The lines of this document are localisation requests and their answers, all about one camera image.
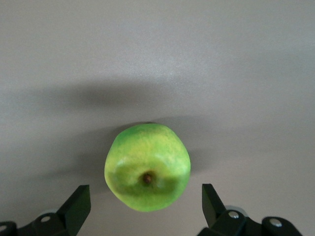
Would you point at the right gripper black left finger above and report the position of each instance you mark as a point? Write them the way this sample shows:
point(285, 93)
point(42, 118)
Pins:
point(71, 216)

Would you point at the green apple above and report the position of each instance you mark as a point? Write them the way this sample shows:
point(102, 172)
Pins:
point(147, 157)

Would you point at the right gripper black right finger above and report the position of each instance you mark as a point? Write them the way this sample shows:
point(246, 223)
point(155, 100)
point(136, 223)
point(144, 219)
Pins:
point(216, 218)

